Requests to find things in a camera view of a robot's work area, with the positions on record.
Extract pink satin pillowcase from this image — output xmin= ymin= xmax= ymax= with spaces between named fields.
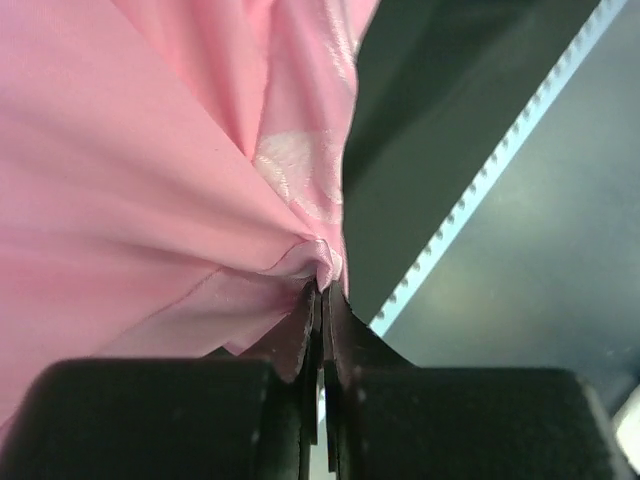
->
xmin=1 ymin=1 xmax=377 ymax=426

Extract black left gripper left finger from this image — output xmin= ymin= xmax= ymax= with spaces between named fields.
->
xmin=252 ymin=284 xmax=320 ymax=479

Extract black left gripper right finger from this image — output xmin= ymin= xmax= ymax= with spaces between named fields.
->
xmin=322 ymin=282 xmax=412 ymax=479

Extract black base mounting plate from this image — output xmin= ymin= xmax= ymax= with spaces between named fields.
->
xmin=343 ymin=1 xmax=595 ymax=321

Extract white slotted cable duct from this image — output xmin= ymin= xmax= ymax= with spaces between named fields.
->
xmin=369 ymin=0 xmax=626 ymax=337

